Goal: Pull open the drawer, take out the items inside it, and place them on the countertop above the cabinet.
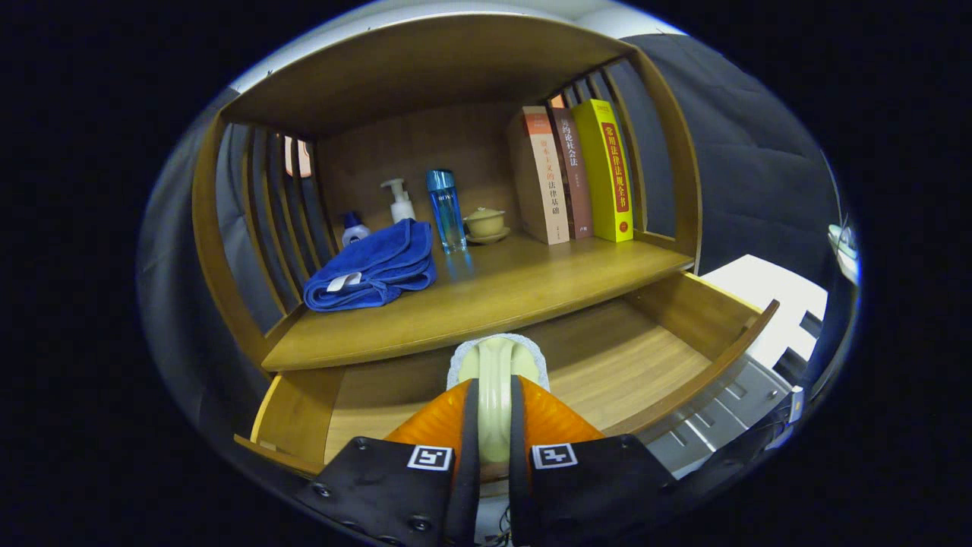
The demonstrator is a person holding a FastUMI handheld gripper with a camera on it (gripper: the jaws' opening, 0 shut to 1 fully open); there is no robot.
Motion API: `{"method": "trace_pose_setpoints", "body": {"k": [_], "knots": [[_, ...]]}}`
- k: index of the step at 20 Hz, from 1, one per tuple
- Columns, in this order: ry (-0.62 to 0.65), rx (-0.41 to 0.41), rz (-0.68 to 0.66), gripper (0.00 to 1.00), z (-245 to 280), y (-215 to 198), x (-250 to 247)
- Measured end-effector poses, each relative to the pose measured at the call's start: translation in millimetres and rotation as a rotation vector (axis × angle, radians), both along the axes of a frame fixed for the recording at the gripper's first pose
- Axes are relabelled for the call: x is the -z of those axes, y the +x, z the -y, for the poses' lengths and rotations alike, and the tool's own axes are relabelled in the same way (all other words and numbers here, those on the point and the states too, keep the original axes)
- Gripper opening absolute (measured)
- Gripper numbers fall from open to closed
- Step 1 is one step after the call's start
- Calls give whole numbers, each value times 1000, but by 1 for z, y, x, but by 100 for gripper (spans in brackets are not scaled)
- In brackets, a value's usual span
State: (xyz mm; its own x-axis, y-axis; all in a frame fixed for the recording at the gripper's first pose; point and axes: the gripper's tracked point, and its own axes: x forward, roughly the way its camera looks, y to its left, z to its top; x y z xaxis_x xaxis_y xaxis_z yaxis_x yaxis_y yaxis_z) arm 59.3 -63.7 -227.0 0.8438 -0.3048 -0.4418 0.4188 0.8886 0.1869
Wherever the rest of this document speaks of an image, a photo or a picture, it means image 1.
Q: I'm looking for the white table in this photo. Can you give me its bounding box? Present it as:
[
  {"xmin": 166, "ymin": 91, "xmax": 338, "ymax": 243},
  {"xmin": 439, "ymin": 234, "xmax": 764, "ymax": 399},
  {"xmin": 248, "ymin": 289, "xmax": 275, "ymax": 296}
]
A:
[{"xmin": 699, "ymin": 255, "xmax": 828, "ymax": 369}]

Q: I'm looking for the small white bottle blue cap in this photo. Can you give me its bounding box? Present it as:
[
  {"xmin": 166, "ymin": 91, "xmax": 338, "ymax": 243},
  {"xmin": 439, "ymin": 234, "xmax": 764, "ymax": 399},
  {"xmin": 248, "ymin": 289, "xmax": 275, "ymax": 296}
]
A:
[{"xmin": 341, "ymin": 211, "xmax": 372, "ymax": 248}]

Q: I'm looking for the blue folded towel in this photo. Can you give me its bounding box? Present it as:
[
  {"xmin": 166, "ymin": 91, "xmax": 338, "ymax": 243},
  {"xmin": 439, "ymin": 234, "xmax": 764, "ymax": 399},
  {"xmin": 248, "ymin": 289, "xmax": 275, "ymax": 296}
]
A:
[{"xmin": 304, "ymin": 219, "xmax": 438, "ymax": 313}]

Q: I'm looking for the brown book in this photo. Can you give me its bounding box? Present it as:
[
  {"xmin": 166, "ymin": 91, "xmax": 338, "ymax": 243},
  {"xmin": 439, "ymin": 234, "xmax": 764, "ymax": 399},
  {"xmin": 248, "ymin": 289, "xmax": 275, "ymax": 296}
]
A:
[{"xmin": 548, "ymin": 107, "xmax": 595, "ymax": 240}]

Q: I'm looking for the blue glass bottle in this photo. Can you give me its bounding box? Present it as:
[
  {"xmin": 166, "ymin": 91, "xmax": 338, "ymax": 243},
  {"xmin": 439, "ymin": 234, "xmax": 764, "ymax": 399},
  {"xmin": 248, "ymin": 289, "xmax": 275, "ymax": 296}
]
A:
[{"xmin": 425, "ymin": 169, "xmax": 469, "ymax": 255}]

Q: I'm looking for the wooden drawer with black knob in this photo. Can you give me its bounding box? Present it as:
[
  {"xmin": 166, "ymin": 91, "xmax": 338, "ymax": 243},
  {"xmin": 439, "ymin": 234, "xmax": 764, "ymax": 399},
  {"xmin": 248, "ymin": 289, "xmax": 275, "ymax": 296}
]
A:
[{"xmin": 234, "ymin": 271, "xmax": 781, "ymax": 502}]

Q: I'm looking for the grey panelled cabinet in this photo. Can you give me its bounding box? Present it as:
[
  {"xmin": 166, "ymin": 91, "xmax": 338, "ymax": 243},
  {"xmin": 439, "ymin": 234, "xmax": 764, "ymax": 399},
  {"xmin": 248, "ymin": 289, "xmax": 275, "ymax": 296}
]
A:
[{"xmin": 645, "ymin": 356, "xmax": 794, "ymax": 478}]

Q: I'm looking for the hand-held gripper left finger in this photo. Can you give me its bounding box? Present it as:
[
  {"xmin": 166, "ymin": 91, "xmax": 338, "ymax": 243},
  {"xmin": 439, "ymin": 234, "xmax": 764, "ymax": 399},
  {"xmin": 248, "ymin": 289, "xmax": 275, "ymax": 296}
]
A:
[{"xmin": 295, "ymin": 378, "xmax": 481, "ymax": 546}]

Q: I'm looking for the white pump bottle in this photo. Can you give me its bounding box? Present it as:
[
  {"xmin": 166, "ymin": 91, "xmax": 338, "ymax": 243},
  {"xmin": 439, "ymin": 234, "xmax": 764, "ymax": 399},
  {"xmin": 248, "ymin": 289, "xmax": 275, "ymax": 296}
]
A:
[{"xmin": 380, "ymin": 179, "xmax": 417, "ymax": 225}]

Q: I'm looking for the small white device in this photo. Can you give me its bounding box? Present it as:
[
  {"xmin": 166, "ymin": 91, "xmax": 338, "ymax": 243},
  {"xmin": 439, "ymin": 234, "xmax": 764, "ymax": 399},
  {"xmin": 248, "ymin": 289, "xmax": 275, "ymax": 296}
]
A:
[{"xmin": 828, "ymin": 223, "xmax": 860, "ymax": 283}]

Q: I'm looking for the yellow lidded teacup with saucer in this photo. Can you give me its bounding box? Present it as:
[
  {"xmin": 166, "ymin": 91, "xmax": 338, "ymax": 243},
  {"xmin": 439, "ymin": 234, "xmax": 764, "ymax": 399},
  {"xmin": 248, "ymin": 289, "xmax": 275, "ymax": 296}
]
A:
[{"xmin": 463, "ymin": 207, "xmax": 512, "ymax": 245}]

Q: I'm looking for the green scrub brush white base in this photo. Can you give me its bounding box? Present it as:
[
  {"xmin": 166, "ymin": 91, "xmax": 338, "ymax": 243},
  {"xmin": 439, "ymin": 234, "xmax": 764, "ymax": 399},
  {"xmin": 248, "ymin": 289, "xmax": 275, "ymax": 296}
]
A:
[{"xmin": 447, "ymin": 333, "xmax": 551, "ymax": 466}]

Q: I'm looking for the black backdrop cloth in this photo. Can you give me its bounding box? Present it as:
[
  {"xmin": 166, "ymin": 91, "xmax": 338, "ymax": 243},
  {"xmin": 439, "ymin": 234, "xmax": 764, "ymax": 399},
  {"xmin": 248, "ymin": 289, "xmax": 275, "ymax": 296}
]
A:
[{"xmin": 139, "ymin": 32, "xmax": 842, "ymax": 457}]

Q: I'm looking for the orange and white book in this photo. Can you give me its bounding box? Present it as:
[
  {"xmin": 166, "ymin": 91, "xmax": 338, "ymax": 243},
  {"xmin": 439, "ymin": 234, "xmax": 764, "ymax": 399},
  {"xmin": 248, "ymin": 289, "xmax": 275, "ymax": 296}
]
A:
[{"xmin": 507, "ymin": 106, "xmax": 570, "ymax": 245}]

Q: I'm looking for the wooden countertop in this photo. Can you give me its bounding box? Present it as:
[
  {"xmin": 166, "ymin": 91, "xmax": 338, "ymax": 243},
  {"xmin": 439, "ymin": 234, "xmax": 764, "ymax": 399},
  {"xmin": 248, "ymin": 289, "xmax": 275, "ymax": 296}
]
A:
[{"xmin": 262, "ymin": 232, "xmax": 696, "ymax": 373}]

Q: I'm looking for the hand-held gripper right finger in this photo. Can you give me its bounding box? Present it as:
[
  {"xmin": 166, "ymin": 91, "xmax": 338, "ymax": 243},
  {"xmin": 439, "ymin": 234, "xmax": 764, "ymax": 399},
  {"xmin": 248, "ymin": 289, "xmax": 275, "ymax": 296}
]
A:
[{"xmin": 507, "ymin": 375, "xmax": 678, "ymax": 546}]

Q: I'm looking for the yellow book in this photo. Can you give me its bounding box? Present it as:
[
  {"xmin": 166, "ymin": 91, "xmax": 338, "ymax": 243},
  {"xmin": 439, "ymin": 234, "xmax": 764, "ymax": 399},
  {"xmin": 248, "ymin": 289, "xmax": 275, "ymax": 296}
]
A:
[{"xmin": 571, "ymin": 100, "xmax": 634, "ymax": 243}]

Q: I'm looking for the wooden cabinet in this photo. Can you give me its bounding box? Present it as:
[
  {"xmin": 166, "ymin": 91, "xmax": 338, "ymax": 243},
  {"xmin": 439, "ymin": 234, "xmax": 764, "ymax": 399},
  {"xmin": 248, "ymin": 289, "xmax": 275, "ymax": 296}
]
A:
[{"xmin": 191, "ymin": 14, "xmax": 703, "ymax": 373}]

